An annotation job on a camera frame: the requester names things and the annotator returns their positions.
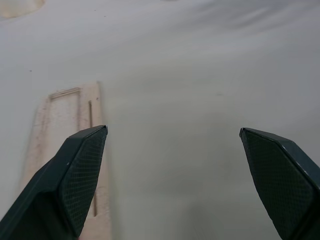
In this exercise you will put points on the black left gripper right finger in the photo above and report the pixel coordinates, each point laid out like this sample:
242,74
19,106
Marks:
280,185

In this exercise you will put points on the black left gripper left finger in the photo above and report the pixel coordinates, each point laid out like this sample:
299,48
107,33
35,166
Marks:
62,185

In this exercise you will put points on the light wooden slotted board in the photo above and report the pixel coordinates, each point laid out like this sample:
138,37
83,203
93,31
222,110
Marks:
67,110

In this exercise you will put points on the round wooden piece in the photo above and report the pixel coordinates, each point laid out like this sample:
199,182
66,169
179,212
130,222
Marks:
17,7

